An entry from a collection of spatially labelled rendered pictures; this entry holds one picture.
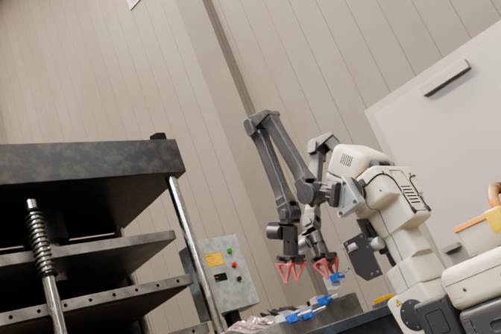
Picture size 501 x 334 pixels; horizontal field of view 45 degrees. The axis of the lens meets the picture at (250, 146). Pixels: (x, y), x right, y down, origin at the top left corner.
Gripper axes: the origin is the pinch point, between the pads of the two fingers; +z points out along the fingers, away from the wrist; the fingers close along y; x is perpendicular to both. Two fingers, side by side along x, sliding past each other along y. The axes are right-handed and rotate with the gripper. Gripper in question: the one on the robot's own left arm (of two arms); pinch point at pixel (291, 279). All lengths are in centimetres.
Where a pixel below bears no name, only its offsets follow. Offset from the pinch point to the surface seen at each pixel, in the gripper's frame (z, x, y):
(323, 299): 8.5, 5.9, -12.5
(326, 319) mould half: 16.0, 6.5, -12.9
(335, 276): 1.8, 3.2, -24.5
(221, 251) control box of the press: 1, -91, -57
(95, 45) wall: -194, -437, -212
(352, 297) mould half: 10.6, 6.9, -31.0
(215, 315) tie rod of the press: 28, -69, -30
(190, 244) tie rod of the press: -5, -86, -29
